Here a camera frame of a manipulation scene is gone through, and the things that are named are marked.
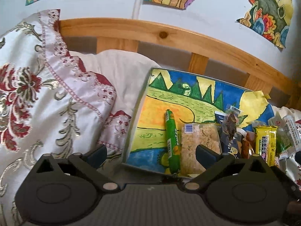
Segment blue milk powder sachet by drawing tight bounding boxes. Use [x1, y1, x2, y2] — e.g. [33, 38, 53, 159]
[215, 111, 241, 158]

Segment rice cracker snack pack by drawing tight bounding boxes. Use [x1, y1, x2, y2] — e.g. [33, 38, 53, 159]
[181, 123, 221, 178]

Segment orange red snack packet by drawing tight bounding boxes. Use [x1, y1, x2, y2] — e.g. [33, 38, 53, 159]
[241, 131, 256, 159]

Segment dark dried meat snack pack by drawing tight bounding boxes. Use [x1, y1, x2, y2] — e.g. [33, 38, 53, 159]
[222, 105, 241, 142]

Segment green sausage stick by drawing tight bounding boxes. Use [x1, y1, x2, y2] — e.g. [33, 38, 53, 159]
[165, 109, 181, 174]

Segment yellow biscuit bar pack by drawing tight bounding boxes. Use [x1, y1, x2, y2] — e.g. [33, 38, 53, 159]
[255, 126, 277, 167]

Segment white green pickle packet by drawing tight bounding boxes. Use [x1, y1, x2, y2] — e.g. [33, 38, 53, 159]
[268, 112, 300, 160]

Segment dinosaur drawing tray liner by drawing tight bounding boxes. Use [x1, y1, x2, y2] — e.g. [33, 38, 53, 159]
[122, 68, 274, 173]

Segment grey metal tray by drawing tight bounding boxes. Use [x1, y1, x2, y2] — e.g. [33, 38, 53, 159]
[122, 68, 274, 178]

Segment cream pillow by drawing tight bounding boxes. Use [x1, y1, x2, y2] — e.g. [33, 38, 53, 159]
[68, 49, 162, 123]

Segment wooden bed headboard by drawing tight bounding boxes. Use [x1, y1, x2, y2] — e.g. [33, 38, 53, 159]
[59, 18, 300, 109]

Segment bird and flowers drawing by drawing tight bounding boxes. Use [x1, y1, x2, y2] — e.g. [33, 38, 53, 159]
[237, 0, 293, 49]

